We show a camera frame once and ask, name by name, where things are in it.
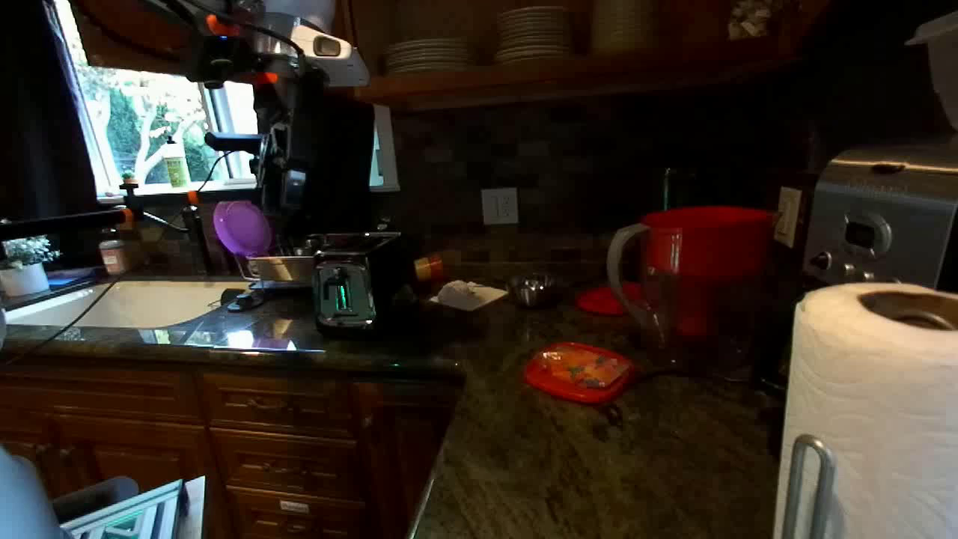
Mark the round red lid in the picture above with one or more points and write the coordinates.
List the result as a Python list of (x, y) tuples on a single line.
[(599, 300)]

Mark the silver coffeemaker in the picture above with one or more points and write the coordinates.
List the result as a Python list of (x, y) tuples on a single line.
[(887, 215)]

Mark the white wall outlet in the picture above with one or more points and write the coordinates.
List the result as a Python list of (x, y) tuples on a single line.
[(497, 204)]

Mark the white plate stack left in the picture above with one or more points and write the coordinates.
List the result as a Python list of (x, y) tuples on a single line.
[(427, 56)]

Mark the metal paper towel holder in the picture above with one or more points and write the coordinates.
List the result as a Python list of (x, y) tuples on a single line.
[(806, 489)]

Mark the white folded napkin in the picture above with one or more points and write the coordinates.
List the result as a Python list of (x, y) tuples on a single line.
[(469, 296)]

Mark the small metal bowl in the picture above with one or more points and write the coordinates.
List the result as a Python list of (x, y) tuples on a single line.
[(535, 290)]

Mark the beige light switch plate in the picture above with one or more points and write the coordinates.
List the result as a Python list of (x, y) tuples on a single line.
[(789, 215)]

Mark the green dish soap bottle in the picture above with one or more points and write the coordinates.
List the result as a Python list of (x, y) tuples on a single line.
[(176, 162)]

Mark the white plate stack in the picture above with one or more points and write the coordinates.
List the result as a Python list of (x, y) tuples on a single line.
[(535, 32), (427, 56)]

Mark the white plate stack middle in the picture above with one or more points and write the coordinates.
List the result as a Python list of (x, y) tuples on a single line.
[(535, 32)]

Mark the white paper towel roll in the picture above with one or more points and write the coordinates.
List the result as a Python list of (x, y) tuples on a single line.
[(875, 378)]

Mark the wooden upper shelf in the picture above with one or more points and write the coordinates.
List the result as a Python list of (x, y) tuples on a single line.
[(574, 77)]

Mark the wooden cabinet drawers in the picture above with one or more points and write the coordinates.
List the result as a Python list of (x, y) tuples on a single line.
[(286, 457)]

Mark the purple plastic bowl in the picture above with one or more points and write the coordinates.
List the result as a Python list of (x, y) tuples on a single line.
[(240, 228)]

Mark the aluminum frame robot cart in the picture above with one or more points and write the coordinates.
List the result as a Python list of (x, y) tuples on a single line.
[(125, 510)]

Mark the red flat container lid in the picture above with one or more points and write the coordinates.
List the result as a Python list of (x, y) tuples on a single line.
[(578, 372)]

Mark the black silver toaster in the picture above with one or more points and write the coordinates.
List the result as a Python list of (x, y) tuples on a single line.
[(360, 281)]

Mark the small white plant pot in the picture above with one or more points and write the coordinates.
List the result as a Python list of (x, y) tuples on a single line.
[(21, 267)]

